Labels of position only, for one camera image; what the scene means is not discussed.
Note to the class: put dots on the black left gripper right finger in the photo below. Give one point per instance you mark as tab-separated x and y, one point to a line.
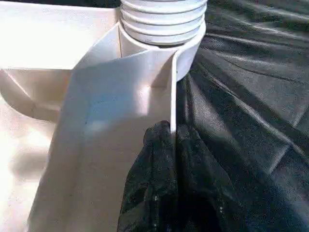
205	193

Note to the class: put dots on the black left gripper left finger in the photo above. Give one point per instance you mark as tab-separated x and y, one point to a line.
152	193

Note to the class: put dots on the white plastic table top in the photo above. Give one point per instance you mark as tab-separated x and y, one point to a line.
72	121

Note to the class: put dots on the white plastic table leg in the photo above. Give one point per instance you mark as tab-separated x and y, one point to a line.
161	19

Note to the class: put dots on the black mat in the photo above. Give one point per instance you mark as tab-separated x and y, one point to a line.
256	121

